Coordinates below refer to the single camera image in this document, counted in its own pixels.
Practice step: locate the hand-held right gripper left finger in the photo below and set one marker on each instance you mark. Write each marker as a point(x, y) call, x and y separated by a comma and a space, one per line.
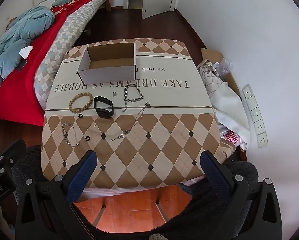
point(82, 175)

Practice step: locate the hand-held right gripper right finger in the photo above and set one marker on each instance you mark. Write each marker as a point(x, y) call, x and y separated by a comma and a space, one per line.
point(214, 175)

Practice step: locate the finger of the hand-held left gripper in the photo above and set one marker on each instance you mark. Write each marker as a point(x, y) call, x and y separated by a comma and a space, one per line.
point(12, 152)

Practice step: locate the black smart band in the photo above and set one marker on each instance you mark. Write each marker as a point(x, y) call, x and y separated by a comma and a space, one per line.
point(104, 114)

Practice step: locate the white cardboard box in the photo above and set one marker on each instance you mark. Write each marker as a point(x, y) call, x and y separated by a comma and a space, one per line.
point(105, 73)

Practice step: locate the dark fuzzy pants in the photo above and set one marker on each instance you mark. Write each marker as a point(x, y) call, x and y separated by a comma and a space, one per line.
point(214, 217)

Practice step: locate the red blanket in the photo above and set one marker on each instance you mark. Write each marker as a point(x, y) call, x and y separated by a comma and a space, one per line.
point(17, 92)

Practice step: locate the metal table leg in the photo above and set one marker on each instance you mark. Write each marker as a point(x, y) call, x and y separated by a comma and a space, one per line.
point(162, 208)

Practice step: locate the white tote bag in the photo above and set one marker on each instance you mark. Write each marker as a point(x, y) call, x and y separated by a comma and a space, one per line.
point(232, 110)

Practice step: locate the white power strip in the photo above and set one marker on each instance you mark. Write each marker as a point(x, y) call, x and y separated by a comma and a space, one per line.
point(254, 116)

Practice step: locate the white quilted cushion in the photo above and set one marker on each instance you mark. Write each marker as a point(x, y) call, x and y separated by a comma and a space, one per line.
point(212, 82)

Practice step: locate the white paper sheet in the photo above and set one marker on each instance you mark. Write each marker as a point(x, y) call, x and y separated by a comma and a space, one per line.
point(26, 51)

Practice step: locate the brown diamond printed tablecloth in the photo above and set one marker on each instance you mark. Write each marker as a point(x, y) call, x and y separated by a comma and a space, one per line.
point(152, 97)

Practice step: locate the clear plastic bag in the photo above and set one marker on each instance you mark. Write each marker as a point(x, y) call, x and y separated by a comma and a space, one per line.
point(225, 67)

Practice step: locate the flat brown cardboard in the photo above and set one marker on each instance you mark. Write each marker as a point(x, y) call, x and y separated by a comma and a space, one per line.
point(212, 55)

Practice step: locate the checkered quilt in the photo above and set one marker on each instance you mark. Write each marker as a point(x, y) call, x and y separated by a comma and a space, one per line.
point(64, 42)

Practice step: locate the blue duvet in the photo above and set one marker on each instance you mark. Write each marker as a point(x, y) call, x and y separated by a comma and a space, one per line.
point(27, 22)

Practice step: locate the wooden bed frame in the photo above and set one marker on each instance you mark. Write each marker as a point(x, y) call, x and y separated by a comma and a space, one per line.
point(107, 5)

